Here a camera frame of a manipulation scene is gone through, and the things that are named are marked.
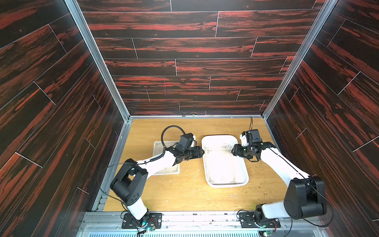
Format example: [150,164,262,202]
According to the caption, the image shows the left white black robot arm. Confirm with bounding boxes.
[110,144,204,221]

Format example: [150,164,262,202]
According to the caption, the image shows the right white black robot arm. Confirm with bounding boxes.
[232,142,327,227]

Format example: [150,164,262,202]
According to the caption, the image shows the white plastic storage tray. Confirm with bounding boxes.
[201,135,249,188]

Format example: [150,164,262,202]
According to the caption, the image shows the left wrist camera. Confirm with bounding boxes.
[178,133,195,149]

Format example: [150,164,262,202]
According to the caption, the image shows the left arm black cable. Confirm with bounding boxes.
[160,125,187,149]

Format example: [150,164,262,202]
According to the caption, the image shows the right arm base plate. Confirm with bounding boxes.
[236,210,281,229]

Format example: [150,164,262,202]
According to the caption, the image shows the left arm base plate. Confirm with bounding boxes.
[121,212,162,231]

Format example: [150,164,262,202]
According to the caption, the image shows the front aluminium rail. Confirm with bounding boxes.
[77,211,330,237]

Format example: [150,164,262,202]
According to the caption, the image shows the left aluminium frame post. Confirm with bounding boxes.
[64,0,130,122]

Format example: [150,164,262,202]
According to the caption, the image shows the aluminium frame post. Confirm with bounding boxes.
[64,0,130,122]
[262,0,338,121]

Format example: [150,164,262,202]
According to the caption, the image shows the right aluminium frame post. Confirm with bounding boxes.
[262,0,338,121]

